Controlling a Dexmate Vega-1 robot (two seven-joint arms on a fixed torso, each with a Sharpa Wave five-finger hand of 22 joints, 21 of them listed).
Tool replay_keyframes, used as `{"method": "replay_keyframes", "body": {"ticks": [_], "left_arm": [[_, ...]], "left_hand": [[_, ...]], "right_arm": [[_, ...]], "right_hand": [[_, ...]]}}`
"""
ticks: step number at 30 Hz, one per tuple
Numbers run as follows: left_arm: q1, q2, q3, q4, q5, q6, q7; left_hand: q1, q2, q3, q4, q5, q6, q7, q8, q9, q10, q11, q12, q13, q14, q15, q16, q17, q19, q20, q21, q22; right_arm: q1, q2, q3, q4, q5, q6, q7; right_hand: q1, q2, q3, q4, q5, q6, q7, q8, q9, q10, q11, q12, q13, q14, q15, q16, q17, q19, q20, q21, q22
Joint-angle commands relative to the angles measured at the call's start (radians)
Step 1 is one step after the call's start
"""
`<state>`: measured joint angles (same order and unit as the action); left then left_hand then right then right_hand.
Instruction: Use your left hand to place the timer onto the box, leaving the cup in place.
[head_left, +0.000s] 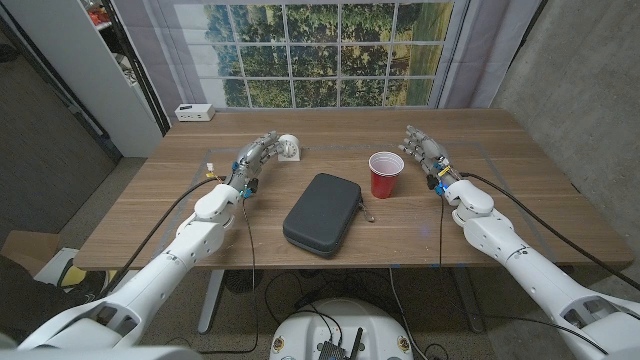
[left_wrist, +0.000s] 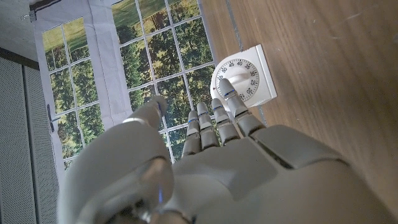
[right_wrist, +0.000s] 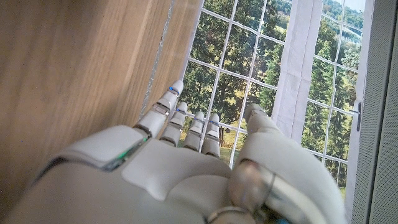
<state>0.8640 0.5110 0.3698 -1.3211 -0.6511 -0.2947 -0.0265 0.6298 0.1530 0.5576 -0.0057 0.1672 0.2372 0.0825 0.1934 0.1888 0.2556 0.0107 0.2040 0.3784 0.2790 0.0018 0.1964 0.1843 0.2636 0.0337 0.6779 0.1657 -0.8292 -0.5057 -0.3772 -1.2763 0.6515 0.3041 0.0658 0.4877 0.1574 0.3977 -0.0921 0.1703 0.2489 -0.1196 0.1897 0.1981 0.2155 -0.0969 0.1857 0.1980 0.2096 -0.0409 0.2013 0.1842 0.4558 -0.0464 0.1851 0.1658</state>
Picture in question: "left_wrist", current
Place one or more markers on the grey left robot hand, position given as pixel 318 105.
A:
pixel 236 186

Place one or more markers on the white kitchen timer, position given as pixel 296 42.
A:
pixel 261 77

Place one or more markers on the grey perforated wall panel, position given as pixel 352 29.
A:
pixel 15 140

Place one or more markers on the metal backdrop clip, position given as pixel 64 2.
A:
pixel 30 16

